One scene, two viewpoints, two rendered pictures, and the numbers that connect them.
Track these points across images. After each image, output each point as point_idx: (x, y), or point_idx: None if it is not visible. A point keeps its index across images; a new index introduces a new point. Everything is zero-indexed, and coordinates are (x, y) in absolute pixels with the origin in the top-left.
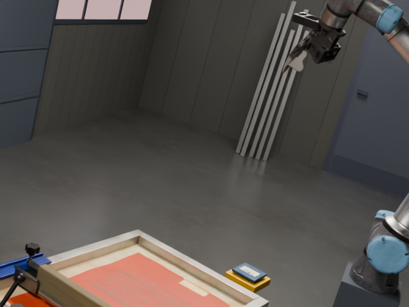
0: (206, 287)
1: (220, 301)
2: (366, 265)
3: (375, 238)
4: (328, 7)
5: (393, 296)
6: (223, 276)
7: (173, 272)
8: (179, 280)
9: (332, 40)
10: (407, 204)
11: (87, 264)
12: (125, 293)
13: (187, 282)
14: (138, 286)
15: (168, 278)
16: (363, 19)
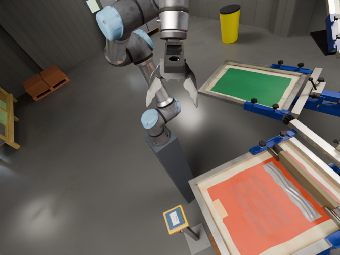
0: (211, 208)
1: (210, 193)
2: (166, 130)
3: (177, 104)
4: (188, 11)
5: None
6: (201, 207)
7: (226, 227)
8: (226, 217)
9: None
10: (165, 89)
11: (290, 248)
12: (267, 208)
13: (222, 214)
14: (257, 214)
15: (233, 220)
16: None
